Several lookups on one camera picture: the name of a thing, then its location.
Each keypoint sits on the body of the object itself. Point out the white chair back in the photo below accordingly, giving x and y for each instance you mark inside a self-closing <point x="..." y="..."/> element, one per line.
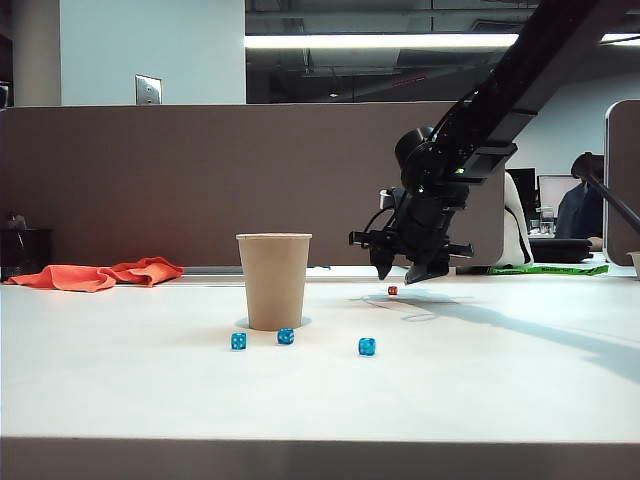
<point x="515" y="240"/>

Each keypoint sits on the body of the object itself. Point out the brown paper cup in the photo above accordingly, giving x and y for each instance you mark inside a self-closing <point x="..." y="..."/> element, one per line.
<point x="274" y="285"/>

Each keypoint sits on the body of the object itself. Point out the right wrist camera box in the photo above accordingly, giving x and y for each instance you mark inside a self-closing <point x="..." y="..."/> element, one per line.
<point x="387" y="199"/>

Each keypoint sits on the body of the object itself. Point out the black computer monitor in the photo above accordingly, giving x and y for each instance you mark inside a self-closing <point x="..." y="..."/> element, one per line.
<point x="526" y="190"/>

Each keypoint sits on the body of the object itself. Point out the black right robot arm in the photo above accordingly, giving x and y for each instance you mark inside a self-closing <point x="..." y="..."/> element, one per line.
<point x="525" y="75"/>

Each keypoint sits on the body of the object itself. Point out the brown foreground board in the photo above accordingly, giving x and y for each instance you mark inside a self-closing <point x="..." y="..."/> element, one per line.
<point x="320" y="460"/>

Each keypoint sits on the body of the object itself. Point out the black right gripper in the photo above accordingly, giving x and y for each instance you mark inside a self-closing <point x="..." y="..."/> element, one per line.
<point x="425" y="225"/>

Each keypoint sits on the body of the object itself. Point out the long ceiling light strip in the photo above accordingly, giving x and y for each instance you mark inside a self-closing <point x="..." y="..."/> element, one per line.
<point x="375" y="41"/>

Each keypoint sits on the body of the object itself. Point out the green tape strip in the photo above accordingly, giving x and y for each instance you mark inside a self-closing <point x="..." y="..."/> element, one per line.
<point x="550" y="270"/>

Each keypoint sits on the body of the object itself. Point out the black flat case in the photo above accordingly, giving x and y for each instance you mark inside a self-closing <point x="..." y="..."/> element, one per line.
<point x="559" y="249"/>

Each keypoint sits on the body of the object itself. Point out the metal wall switch plate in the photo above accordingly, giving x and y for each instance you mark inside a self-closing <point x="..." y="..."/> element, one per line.
<point x="148" y="90"/>

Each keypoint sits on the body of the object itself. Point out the beige paper bowl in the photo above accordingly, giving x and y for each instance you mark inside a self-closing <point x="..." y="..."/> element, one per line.
<point x="635" y="264"/>

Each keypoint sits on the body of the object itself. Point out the brown desk partition panel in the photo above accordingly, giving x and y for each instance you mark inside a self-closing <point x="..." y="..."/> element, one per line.
<point x="627" y="150"/>
<point x="150" y="175"/>

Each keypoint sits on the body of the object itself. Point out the monitor with white screen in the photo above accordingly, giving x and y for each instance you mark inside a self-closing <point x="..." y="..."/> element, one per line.
<point x="554" y="192"/>

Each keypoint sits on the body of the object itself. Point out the black diagonal pole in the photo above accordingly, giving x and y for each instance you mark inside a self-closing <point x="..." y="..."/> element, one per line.
<point x="617" y="202"/>

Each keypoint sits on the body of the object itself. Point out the blue translucent die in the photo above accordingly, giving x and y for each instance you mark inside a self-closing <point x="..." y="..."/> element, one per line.
<point x="366" y="347"/>
<point x="238" y="342"/>
<point x="286" y="336"/>

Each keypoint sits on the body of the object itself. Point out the orange cloth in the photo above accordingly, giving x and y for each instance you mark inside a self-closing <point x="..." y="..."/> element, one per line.
<point x="75" y="280"/>

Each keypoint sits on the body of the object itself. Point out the seated person in dark jacket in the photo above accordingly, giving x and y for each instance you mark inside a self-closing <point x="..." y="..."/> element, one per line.
<point x="577" y="215"/>

